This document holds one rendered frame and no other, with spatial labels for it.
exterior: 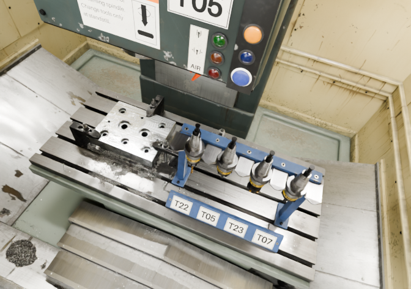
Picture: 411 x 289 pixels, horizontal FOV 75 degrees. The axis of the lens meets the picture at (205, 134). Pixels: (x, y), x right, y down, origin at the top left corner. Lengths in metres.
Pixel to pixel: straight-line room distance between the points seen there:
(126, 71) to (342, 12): 1.42
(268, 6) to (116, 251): 1.06
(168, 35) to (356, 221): 1.17
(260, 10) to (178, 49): 0.16
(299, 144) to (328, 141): 0.21
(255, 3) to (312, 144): 1.54
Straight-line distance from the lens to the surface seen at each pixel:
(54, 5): 0.61
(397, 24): 1.57
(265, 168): 0.78
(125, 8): 0.50
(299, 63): 1.65
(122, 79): 2.04
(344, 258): 1.33
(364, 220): 1.42
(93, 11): 0.54
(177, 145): 0.85
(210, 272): 1.18
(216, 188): 1.14
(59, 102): 1.75
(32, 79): 1.83
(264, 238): 1.06
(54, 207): 1.50
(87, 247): 1.27
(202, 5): 0.43
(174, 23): 0.46
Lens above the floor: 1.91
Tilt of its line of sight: 52 degrees down
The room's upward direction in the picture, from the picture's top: 10 degrees clockwise
